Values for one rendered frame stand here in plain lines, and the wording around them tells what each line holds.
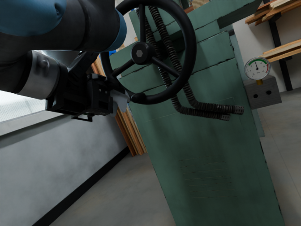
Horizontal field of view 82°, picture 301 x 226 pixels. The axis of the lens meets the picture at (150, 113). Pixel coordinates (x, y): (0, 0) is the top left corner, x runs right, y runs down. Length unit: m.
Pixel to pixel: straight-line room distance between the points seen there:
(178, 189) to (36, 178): 1.20
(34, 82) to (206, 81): 0.51
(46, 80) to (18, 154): 1.39
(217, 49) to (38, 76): 0.52
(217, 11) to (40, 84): 0.54
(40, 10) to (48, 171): 1.62
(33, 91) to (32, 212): 1.47
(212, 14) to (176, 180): 0.65
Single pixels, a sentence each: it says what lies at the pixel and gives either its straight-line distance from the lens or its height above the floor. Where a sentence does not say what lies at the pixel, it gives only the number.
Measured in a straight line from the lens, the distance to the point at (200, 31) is 0.65.
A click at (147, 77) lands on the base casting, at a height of 0.76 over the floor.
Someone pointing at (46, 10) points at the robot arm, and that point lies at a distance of 0.20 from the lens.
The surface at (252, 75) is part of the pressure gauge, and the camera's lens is 0.58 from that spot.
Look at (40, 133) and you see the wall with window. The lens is 1.76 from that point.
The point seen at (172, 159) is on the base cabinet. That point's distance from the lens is 0.77.
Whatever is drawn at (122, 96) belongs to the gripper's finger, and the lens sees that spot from 0.44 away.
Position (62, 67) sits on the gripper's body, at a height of 0.80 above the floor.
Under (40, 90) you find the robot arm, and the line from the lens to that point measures 0.32.
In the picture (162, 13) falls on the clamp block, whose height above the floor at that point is 0.91.
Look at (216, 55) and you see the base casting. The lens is 0.64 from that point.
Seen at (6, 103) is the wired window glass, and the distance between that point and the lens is 1.81.
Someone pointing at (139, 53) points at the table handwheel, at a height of 0.81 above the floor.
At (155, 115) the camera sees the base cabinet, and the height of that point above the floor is 0.60.
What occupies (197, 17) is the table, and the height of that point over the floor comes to 0.87.
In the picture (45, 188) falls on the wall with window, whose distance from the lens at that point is 1.76.
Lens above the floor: 0.71
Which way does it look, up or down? 8 degrees down
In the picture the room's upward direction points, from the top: 21 degrees counter-clockwise
